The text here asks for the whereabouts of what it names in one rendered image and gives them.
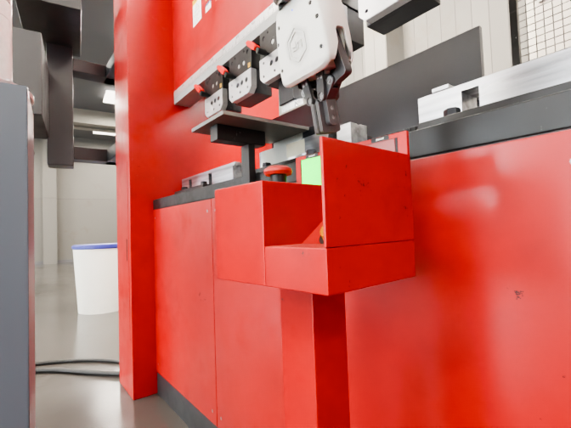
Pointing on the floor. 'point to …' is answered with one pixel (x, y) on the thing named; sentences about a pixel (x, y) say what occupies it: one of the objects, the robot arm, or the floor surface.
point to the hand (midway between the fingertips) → (325, 118)
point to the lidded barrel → (96, 278)
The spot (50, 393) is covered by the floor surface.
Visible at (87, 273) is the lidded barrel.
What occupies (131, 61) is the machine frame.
